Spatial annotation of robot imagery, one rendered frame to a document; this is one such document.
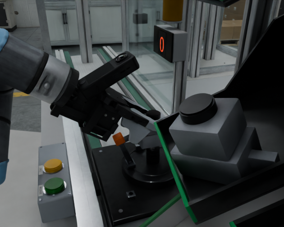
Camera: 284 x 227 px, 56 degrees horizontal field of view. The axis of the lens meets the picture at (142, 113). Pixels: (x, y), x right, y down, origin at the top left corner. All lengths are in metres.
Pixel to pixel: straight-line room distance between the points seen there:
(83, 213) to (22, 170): 0.35
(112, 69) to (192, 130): 0.29
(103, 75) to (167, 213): 0.24
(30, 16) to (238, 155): 8.59
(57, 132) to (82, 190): 0.44
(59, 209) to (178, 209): 0.29
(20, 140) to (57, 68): 0.59
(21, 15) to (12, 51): 8.33
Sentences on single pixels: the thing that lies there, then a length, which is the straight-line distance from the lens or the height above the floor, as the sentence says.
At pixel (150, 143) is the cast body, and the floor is 1.05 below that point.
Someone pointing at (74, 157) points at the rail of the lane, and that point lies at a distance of 0.69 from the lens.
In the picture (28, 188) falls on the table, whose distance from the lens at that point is 0.80.
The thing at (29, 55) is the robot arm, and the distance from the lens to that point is 0.45.
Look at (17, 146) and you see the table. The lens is 0.98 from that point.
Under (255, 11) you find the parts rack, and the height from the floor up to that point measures 1.33.
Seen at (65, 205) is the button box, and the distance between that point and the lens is 0.61.
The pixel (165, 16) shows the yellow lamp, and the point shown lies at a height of 1.27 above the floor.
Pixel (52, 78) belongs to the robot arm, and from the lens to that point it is 0.45.
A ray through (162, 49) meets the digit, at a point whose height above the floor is 1.19.
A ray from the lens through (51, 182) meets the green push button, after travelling 0.62.
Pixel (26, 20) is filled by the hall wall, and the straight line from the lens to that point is 8.77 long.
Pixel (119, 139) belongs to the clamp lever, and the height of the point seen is 1.07.
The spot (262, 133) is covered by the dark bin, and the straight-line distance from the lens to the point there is 0.28.
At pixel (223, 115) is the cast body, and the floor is 1.27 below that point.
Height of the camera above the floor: 1.36
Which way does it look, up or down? 27 degrees down
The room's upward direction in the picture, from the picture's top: straight up
